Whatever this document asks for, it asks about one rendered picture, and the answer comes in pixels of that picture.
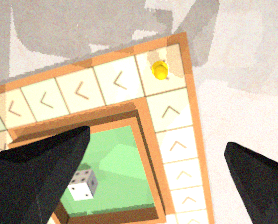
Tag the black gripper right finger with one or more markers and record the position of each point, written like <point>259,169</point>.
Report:
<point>256,179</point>

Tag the yellow pawn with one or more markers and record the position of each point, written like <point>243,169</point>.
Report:
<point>160,70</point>

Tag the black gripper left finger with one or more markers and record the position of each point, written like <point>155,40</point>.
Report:
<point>34,176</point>

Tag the white die with black pips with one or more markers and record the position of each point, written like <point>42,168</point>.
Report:
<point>83,185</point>

